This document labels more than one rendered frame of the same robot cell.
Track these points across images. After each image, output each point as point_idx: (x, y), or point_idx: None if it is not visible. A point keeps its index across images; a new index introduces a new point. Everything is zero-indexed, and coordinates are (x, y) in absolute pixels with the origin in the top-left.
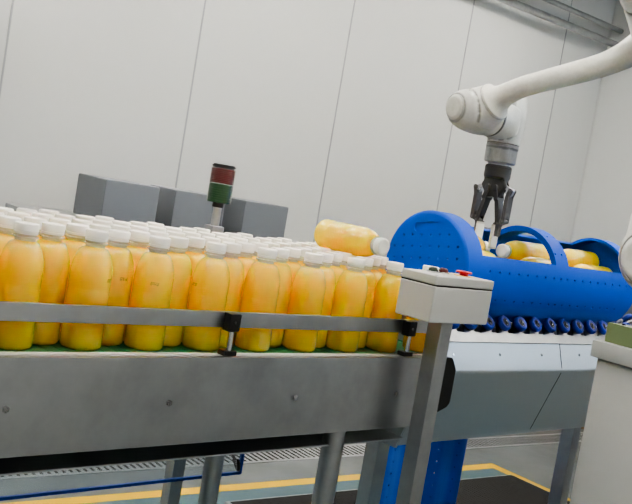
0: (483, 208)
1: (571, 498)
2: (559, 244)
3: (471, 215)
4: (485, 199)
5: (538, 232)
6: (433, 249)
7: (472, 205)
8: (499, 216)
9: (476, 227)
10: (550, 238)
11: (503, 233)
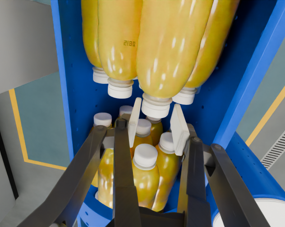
0: (186, 170)
1: (45, 3)
2: (78, 212)
3: (218, 147)
4: (186, 195)
5: (94, 211)
6: None
7: (236, 175)
8: (114, 145)
9: (183, 123)
10: (84, 213)
11: (171, 210)
